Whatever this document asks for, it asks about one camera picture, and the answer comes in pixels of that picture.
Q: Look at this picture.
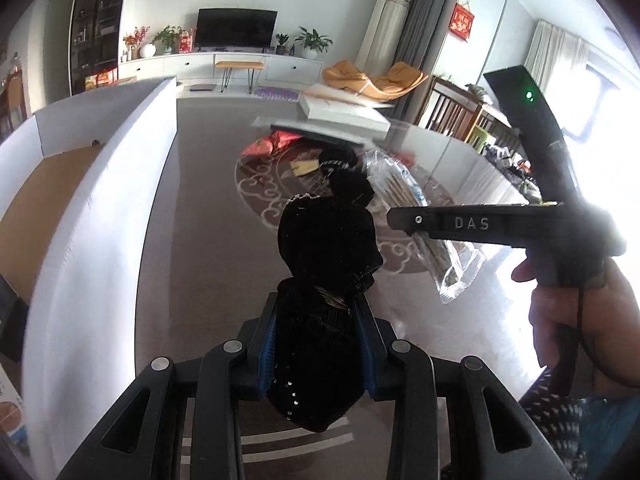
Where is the white tv cabinet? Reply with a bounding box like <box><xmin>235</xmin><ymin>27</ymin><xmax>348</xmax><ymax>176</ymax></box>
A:
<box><xmin>118</xmin><ymin>52</ymin><xmax>323</xmax><ymax>93</ymax></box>

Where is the red wall hanging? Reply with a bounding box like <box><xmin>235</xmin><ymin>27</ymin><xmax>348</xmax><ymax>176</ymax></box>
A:
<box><xmin>448</xmin><ymin>3</ymin><xmax>474</xmax><ymax>41</ymax></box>

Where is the white blue nail cream box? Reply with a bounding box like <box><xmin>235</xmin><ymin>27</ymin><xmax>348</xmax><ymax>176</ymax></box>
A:
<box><xmin>0</xmin><ymin>367</ymin><xmax>29</xmax><ymax>454</ymax></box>

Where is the orange lounge chair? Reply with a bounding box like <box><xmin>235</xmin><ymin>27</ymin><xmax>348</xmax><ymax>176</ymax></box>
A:
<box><xmin>322</xmin><ymin>60</ymin><xmax>428</xmax><ymax>103</ymax></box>

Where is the cardboard box on floor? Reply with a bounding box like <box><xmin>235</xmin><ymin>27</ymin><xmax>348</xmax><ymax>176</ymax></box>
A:
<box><xmin>85</xmin><ymin>68</ymin><xmax>118</xmax><ymax>91</ymax></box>

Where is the white flat box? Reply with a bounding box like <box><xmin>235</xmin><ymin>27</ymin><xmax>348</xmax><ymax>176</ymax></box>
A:
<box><xmin>298</xmin><ymin>94</ymin><xmax>390</xmax><ymax>132</ymax></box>

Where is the dark bookshelf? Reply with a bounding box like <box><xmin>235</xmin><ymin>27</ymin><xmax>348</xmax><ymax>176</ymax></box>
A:
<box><xmin>70</xmin><ymin>0</ymin><xmax>124</xmax><ymax>96</ymax></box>

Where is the white cardboard storage box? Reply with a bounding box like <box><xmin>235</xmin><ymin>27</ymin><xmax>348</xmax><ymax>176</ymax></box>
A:
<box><xmin>1</xmin><ymin>78</ymin><xmax>178</xmax><ymax>479</ymax></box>

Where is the clear bag of sticks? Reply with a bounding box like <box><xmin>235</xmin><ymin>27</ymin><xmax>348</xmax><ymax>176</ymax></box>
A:
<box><xmin>363</xmin><ymin>150</ymin><xmax>484</xmax><ymax>304</ymax></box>

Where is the black flat television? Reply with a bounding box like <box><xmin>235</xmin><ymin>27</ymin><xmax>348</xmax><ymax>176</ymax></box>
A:
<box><xmin>194</xmin><ymin>8</ymin><xmax>278</xmax><ymax>49</ymax></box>

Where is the red flower vase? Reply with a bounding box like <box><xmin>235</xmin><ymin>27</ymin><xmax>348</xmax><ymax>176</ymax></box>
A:
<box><xmin>122</xmin><ymin>26</ymin><xmax>150</xmax><ymax>61</ymax></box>

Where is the black keyboard box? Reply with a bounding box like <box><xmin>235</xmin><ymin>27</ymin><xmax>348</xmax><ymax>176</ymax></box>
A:
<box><xmin>0</xmin><ymin>275</ymin><xmax>29</xmax><ymax>363</ymax></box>

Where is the white standing air conditioner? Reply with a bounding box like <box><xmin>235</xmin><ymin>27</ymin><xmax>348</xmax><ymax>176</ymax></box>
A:
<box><xmin>355</xmin><ymin>0</ymin><xmax>412</xmax><ymax>76</ymax></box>

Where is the person right hand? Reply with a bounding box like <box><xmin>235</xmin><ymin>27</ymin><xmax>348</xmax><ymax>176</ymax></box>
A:
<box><xmin>528</xmin><ymin>259</ymin><xmax>639</xmax><ymax>398</ymax></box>

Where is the green potted plant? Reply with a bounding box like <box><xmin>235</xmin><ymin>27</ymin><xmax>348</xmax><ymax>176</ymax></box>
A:
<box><xmin>295</xmin><ymin>27</ymin><xmax>333</xmax><ymax>60</ymax></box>

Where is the red cloth item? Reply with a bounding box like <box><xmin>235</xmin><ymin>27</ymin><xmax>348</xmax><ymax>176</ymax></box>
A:
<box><xmin>241</xmin><ymin>130</ymin><xmax>302</xmax><ymax>157</ymax></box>

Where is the wooden chair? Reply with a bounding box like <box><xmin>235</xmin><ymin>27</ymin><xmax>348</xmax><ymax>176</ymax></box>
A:
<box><xmin>418</xmin><ymin>77</ymin><xmax>483</xmax><ymax>142</ymax></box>

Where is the small wooden bench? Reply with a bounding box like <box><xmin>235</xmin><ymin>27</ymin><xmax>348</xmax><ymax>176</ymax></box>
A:
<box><xmin>214</xmin><ymin>60</ymin><xmax>266</xmax><ymax>94</ymax></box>

